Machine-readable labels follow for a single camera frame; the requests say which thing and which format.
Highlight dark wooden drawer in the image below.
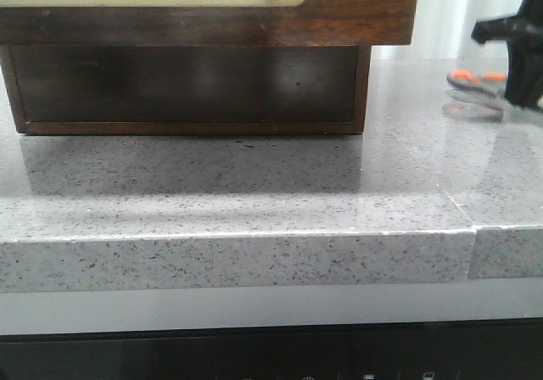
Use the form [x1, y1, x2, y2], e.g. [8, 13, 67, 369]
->
[1, 0, 417, 47]

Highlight dark wooden drawer cabinet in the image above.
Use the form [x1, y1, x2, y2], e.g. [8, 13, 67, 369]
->
[1, 45, 371, 136]

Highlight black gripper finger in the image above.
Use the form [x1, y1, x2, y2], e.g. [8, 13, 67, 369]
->
[471, 16, 519, 44]
[506, 0, 542, 109]

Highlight grey orange handled scissors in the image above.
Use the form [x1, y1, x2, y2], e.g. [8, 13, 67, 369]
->
[446, 69, 527, 109]

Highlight black appliance below counter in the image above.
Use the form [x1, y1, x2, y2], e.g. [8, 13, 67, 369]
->
[1, 318, 542, 379]

